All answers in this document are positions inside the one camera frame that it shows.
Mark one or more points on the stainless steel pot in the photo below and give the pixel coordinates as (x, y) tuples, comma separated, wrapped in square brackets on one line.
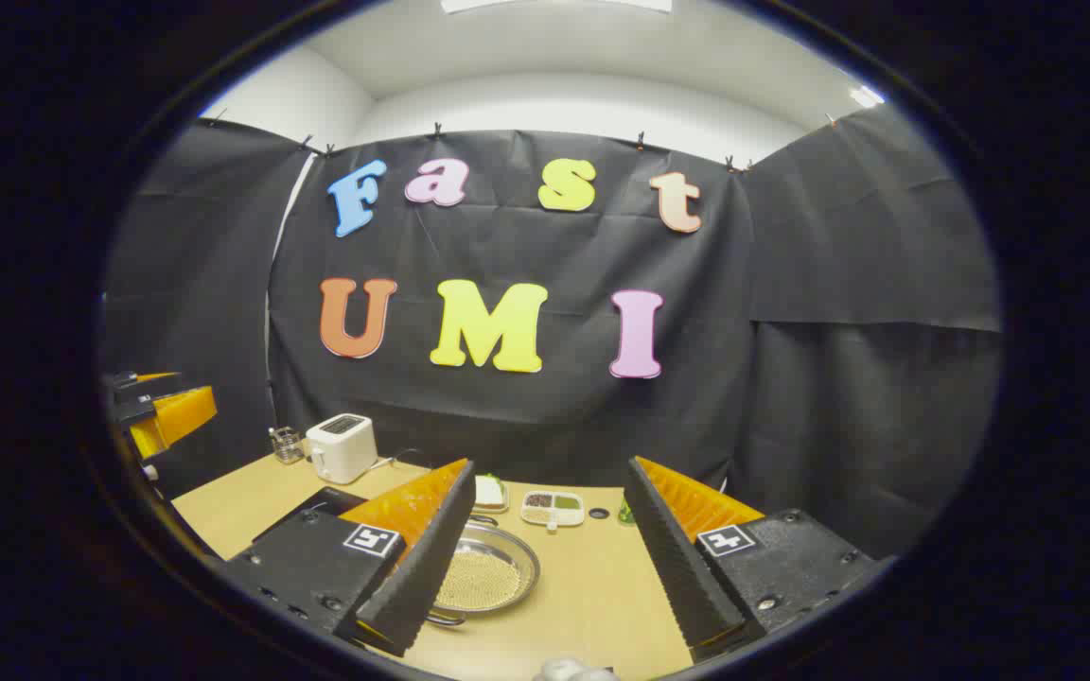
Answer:
[(517, 563)]

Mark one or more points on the white divided grain tray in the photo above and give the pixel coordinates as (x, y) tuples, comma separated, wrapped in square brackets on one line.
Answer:
[(553, 509)]

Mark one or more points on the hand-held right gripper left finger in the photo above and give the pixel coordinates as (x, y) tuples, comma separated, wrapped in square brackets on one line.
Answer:
[(431, 567)]

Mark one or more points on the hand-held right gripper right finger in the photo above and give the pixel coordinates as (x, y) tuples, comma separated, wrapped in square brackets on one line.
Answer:
[(677, 567)]

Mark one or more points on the sandwich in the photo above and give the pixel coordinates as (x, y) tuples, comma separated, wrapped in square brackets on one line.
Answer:
[(489, 490)]

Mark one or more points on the green label drink bottle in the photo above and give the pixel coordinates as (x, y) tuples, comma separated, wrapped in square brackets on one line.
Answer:
[(626, 514)]

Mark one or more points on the ceiling light panel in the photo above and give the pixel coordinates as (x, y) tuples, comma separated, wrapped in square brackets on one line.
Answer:
[(554, 4)]

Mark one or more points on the white rectangular plate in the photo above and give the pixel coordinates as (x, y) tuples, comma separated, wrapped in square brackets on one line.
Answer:
[(490, 506)]

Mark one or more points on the heap of yellow soybeans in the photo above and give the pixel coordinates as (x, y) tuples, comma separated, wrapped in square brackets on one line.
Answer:
[(483, 579)]

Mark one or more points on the black induction cooktop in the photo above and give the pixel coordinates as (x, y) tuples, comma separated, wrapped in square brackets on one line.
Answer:
[(323, 501)]

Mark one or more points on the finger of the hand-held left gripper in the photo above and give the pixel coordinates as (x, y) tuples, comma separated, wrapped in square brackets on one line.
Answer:
[(143, 381), (176, 416)]

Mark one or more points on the white toaster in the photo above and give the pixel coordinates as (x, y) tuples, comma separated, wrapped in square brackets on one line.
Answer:
[(342, 449)]

